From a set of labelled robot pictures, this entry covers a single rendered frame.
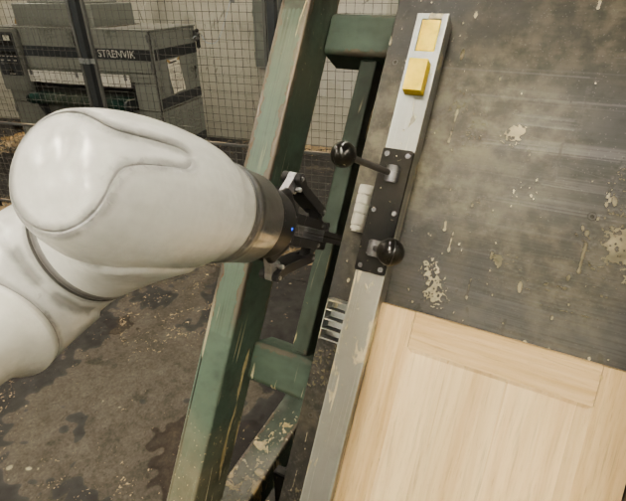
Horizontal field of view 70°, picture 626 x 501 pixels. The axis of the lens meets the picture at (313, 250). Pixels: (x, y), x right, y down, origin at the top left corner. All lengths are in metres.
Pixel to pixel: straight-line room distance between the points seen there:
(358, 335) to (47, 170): 0.55
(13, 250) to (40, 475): 2.03
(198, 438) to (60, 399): 1.79
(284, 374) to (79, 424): 1.71
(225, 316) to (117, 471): 1.50
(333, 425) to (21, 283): 0.55
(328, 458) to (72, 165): 0.64
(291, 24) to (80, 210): 0.67
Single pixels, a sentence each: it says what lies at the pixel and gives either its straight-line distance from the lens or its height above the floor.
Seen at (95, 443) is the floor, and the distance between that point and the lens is 2.38.
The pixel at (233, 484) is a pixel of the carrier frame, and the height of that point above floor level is 0.79.
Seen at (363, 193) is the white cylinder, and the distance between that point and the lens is 0.75.
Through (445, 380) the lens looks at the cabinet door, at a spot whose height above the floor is 1.23.
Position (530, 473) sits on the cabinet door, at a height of 1.16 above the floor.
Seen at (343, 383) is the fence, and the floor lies 1.20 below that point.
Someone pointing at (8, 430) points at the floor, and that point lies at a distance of 2.62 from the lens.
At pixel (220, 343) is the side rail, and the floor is 1.20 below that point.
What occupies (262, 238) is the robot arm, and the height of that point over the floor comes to 1.56.
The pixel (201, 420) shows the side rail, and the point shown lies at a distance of 0.90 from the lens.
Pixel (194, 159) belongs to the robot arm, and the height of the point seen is 1.65.
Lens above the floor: 1.75
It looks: 30 degrees down
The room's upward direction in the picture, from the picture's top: straight up
